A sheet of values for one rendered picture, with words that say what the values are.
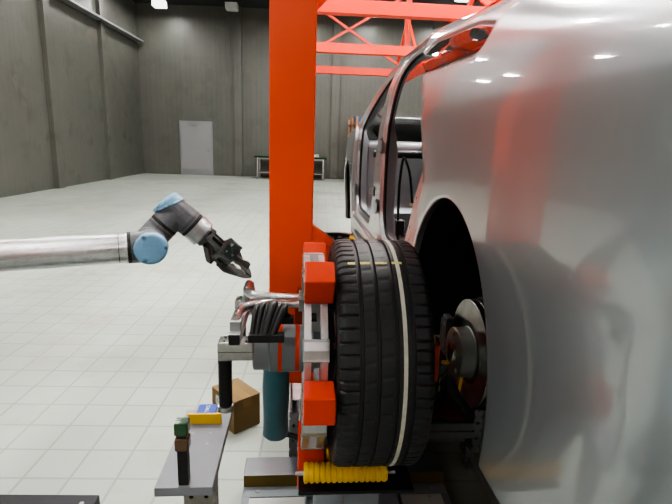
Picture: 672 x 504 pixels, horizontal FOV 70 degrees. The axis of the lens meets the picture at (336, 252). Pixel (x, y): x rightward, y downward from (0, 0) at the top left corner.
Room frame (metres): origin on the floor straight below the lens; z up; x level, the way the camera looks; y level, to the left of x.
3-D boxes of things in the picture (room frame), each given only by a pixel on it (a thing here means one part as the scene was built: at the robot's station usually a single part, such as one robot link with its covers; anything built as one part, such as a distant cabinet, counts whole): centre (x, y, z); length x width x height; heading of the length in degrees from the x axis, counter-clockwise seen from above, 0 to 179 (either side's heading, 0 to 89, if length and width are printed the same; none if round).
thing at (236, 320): (1.25, 0.18, 1.03); 0.19 x 0.18 x 0.11; 95
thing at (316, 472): (1.25, -0.05, 0.51); 0.29 x 0.06 x 0.06; 95
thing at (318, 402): (1.05, 0.03, 0.85); 0.09 x 0.08 x 0.07; 5
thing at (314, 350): (1.36, 0.06, 0.85); 0.54 x 0.07 x 0.54; 5
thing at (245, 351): (1.17, 0.25, 0.93); 0.09 x 0.05 x 0.05; 95
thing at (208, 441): (1.45, 0.45, 0.44); 0.43 x 0.17 x 0.03; 5
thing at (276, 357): (1.35, 0.13, 0.85); 0.21 x 0.14 x 0.14; 95
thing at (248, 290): (1.45, 0.19, 1.03); 0.19 x 0.18 x 0.11; 95
